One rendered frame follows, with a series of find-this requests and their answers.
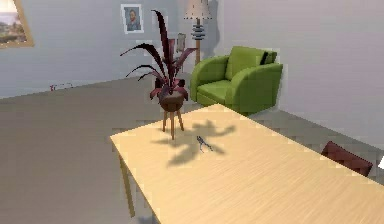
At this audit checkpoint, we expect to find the small grey key ring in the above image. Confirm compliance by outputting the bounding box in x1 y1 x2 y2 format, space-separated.
196 135 214 154

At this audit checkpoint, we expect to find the dark red potted plant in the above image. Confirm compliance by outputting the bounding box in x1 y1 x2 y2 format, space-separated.
120 9 200 141

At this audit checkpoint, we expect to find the green armchair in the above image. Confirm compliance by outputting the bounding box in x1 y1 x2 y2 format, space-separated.
189 45 284 115

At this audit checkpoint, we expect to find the framed landscape picture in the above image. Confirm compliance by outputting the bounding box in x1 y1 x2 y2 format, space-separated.
0 0 35 49

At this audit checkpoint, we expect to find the framed portrait picture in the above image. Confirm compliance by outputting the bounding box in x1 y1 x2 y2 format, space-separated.
120 3 145 35

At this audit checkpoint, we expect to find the dark red chair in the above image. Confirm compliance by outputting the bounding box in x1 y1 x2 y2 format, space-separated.
320 140 374 178

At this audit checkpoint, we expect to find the pale wooden table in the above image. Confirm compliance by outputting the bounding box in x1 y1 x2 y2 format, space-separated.
109 103 384 224

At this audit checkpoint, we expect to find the floor lamp with pale shade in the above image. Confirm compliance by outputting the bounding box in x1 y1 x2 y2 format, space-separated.
183 0 213 65

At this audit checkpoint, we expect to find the small wall switch plate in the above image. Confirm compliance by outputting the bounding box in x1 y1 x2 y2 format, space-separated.
176 32 186 53

